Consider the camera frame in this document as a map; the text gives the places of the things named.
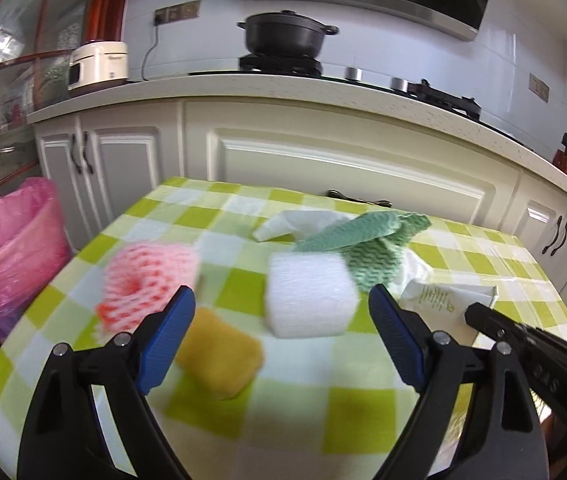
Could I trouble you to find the red container with black top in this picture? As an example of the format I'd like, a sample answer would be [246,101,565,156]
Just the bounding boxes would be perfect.
[552,133,567,179]

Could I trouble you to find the green white checked tablecloth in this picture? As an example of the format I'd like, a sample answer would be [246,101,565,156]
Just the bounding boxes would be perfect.
[0,176,567,480]

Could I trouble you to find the green patterned cloth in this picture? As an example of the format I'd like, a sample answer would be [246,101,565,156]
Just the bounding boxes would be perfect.
[293,212,432,292]

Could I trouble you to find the black glass gas hob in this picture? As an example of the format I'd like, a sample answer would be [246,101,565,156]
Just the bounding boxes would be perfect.
[188,69,534,153]

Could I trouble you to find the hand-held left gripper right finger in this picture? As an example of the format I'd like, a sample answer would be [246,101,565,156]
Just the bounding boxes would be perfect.
[368,283,549,480]

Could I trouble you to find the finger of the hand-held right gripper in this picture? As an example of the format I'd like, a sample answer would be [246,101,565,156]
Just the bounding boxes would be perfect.
[465,302,520,354]

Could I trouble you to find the black cooking pot with lid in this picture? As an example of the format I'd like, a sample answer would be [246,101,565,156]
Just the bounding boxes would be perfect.
[236,10,339,57]

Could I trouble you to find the pink bin with plastic liner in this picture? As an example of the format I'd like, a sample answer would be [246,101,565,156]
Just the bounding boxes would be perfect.
[0,176,71,341]

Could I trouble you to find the cream kitchen base cabinet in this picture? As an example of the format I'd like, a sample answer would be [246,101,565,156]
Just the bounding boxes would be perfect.
[26,72,567,321]

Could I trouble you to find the small white foam block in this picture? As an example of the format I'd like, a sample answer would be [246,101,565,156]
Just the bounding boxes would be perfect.
[264,251,359,338]

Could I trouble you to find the pink foam net ring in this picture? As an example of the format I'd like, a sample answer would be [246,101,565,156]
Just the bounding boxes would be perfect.
[94,242,199,336]

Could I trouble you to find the black burner grate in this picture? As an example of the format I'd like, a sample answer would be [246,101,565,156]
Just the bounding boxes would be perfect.
[408,79,481,121]
[239,54,323,77]

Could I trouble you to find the yellow sponge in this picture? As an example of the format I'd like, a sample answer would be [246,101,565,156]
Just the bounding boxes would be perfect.
[176,307,265,401]

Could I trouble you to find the white tissue paper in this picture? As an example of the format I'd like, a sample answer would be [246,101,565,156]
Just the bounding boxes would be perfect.
[253,210,351,242]

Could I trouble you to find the white paper packet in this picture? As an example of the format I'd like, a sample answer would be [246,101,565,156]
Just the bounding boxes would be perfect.
[401,280,499,328]

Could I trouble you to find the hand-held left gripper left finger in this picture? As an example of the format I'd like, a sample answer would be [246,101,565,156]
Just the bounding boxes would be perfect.
[17,284,197,480]

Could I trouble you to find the black power cable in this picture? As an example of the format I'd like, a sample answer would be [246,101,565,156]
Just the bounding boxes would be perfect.
[140,21,162,82]

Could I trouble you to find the gold wall switch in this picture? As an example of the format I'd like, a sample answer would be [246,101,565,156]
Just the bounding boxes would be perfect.
[529,72,550,103]

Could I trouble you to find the gold wall outlet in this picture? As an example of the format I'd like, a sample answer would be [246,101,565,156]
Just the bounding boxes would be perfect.
[153,0,201,26]

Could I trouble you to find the white rice cooker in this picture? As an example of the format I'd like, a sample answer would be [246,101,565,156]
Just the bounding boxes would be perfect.
[66,40,129,96]

